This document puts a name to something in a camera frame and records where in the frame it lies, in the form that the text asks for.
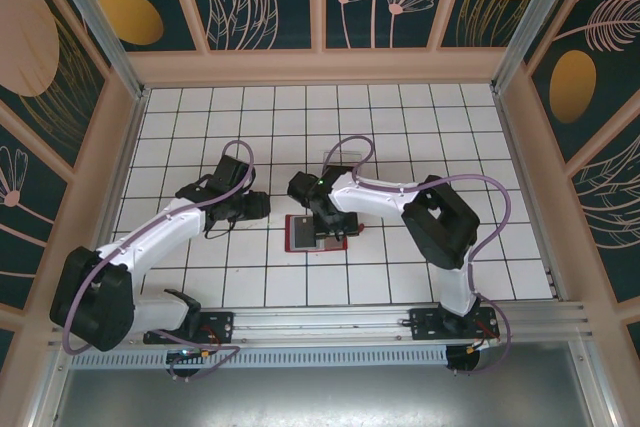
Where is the red leather card holder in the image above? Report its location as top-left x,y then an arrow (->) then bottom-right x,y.
283,213 -> 350,254

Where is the clear acrylic tray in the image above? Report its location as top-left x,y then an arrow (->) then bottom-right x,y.
323,148 -> 365,171

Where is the small lit circuit board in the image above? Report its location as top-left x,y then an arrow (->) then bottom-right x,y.
167,346 -> 214,363

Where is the grey metal sheet panel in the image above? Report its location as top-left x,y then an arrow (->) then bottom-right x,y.
29,339 -> 616,427

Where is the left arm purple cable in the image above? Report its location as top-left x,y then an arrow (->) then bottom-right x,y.
62,139 -> 245,381

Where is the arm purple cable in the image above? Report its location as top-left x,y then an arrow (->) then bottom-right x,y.
62,139 -> 245,381
322,135 -> 512,377

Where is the aluminium mounting rail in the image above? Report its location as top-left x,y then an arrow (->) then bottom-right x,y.
49,300 -> 601,348

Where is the slotted grey cable duct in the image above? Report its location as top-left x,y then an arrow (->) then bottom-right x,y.
69,344 -> 449,371

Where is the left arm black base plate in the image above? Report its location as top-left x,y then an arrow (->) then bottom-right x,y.
197,311 -> 235,343

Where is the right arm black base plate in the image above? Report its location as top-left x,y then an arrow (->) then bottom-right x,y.
408,307 -> 501,343

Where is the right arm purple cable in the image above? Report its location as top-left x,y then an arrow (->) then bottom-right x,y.
322,135 -> 512,377

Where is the aluminium frame post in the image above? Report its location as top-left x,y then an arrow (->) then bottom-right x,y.
39,0 -> 151,101
489,0 -> 584,93

